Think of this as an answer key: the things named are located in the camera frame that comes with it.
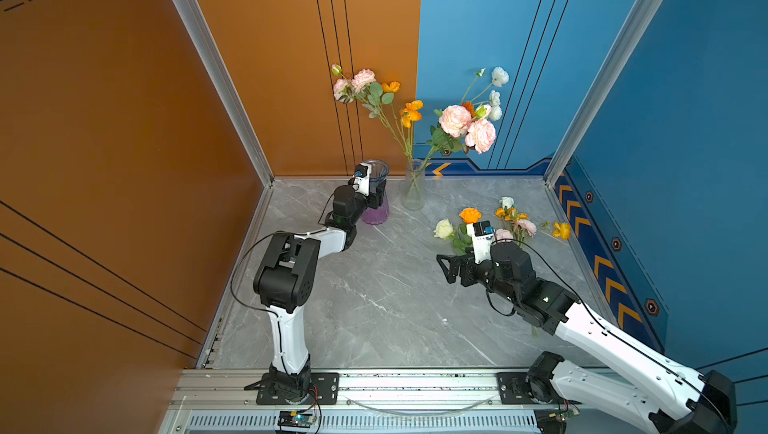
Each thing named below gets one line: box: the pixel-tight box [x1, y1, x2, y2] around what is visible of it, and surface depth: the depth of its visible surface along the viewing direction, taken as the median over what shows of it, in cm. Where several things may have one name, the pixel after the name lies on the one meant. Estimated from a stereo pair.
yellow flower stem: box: [542, 221, 571, 240], surface depth 105 cm
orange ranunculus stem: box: [459, 207, 482, 237], surface depth 107 cm
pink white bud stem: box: [494, 196, 537, 248], surface depth 103 cm
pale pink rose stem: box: [422, 104, 497, 165], surface depth 68 cm
